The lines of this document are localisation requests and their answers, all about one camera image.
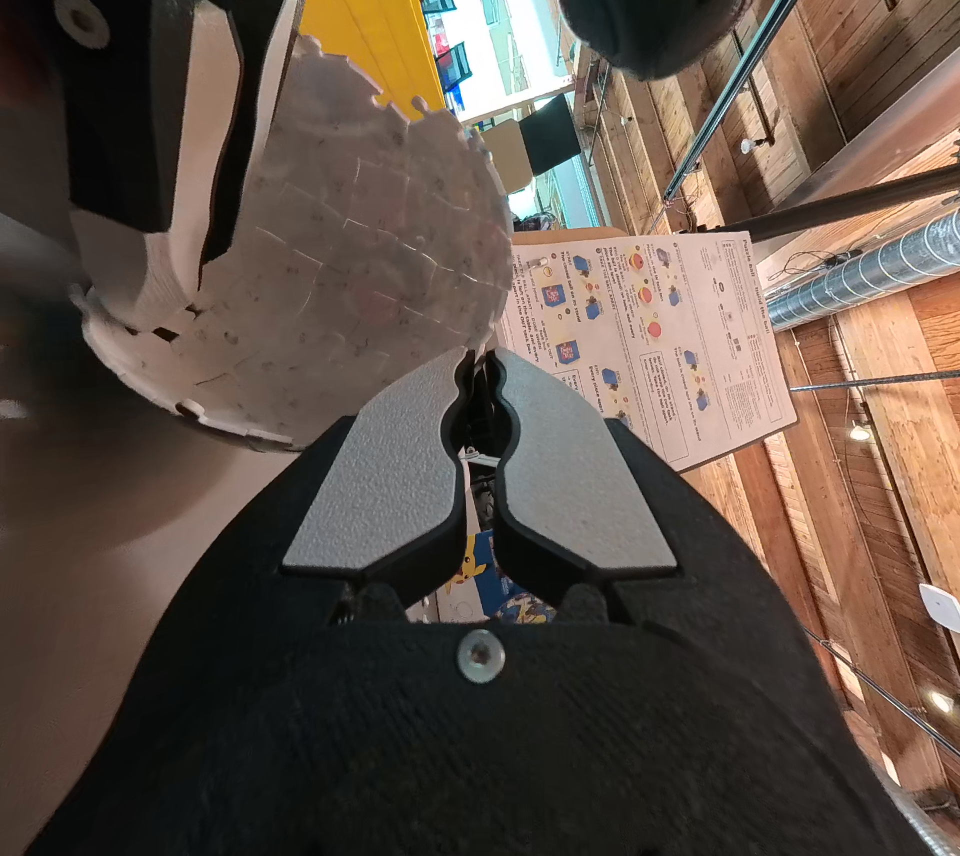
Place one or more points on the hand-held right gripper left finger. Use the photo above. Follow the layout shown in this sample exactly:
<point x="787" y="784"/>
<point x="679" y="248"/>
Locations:
<point x="375" y="496"/>

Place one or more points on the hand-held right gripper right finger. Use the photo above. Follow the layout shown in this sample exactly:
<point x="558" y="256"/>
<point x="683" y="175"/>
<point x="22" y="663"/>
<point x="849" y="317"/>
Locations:
<point x="585" y="496"/>

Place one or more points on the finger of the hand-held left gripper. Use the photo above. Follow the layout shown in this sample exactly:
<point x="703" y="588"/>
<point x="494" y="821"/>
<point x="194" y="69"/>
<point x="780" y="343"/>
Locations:
<point x="259" y="121"/>
<point x="206" y="106"/>

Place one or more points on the partly built puzzle ball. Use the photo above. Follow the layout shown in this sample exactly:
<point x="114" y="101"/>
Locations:
<point x="360" y="233"/>

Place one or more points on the colourful puzzle box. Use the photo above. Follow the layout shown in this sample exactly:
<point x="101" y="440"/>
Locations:
<point x="472" y="571"/>

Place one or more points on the yellow plastic bin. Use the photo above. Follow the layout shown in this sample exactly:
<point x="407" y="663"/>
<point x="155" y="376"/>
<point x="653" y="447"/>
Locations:
<point x="375" y="23"/>

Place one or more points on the white instruction sheet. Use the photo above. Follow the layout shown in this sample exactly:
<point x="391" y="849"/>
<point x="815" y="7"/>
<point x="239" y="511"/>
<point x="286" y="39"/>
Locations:
<point x="675" y="346"/>

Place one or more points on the tan square panel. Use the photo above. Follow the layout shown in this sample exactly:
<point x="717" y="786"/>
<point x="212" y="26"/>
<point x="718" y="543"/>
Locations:
<point x="508" y="155"/>

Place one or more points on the ceiling track light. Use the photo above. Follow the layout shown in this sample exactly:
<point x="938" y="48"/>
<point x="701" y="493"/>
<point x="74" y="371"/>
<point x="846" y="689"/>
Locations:
<point x="941" y="702"/>
<point x="746" y="146"/>
<point x="860" y="431"/>

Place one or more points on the black square panel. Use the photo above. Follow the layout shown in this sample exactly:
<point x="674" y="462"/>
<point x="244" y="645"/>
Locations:
<point x="550" y="134"/>

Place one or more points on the thin steel tension rod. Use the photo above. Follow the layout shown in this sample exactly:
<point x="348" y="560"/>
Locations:
<point x="877" y="691"/>
<point x="877" y="380"/>

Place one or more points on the white ceiling device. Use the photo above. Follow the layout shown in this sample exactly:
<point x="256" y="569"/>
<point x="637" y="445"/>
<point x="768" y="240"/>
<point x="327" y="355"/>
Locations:
<point x="941" y="605"/>

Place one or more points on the black table lamp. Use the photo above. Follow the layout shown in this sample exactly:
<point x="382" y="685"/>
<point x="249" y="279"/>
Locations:
<point x="847" y="203"/>

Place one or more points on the silver ventilation duct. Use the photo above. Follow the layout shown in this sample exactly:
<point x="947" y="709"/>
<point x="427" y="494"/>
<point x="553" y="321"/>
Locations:
<point x="930" y="826"/>
<point x="862" y="271"/>

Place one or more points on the metal ceiling rail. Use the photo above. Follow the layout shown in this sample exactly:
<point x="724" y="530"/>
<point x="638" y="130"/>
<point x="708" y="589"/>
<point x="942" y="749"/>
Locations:
<point x="765" y="46"/>

